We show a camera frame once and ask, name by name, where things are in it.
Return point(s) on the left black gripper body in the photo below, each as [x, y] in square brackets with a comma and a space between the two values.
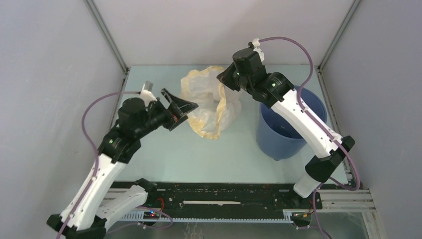
[167, 117]

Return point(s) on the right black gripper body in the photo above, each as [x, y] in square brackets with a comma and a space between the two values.
[230, 78]

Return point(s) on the translucent white yellow trash bag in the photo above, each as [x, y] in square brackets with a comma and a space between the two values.
[218, 106]

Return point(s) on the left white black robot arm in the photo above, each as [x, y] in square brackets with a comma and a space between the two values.
[86, 217]

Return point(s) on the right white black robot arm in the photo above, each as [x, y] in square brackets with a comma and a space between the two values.
[275, 91]

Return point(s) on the blue plastic trash bin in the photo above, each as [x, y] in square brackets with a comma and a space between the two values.
[276, 137]

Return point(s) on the right aluminium corner profile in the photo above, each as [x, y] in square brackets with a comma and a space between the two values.
[353, 9]

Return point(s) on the aluminium corner profile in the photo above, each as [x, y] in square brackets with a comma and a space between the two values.
[104, 30]
[353, 9]

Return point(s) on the left circuit board with leds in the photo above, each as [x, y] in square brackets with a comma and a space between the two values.
[151, 215]

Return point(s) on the left aluminium corner profile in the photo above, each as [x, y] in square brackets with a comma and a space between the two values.
[104, 30]

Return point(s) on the right circuit board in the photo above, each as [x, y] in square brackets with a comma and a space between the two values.
[301, 216]

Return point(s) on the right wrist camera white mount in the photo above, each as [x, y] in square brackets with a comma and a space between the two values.
[255, 46]

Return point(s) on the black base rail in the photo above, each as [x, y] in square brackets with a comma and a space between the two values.
[229, 201]

